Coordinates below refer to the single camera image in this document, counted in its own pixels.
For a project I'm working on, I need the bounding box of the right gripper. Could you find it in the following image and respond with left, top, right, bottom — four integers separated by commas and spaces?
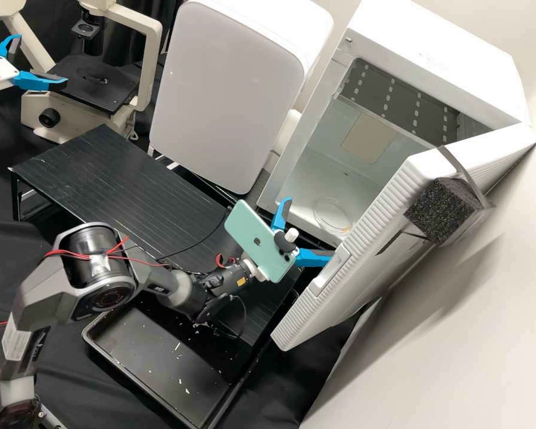
244, 195, 336, 283

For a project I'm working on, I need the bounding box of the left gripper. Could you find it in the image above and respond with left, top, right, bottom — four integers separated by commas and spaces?
0, 33, 69, 91

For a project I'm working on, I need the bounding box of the petri dish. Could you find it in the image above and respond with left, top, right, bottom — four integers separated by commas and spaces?
313, 198, 354, 233

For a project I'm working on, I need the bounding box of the incubator door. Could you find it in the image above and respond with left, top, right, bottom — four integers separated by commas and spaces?
270, 123, 536, 354

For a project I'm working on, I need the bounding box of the white incubator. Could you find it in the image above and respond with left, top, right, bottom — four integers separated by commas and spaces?
255, 0, 530, 251

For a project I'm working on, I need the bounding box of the cream microscope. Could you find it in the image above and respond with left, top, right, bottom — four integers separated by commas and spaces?
0, 0, 164, 140

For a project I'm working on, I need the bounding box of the white box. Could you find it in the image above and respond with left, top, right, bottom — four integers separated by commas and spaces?
148, 0, 336, 196

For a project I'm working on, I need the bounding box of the black tray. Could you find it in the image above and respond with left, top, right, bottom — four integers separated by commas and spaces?
81, 307, 252, 429

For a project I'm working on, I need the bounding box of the right wrist camera phone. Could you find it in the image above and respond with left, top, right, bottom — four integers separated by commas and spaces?
223, 198, 301, 285

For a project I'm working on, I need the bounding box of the black cable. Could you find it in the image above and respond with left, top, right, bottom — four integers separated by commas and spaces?
156, 216, 229, 265

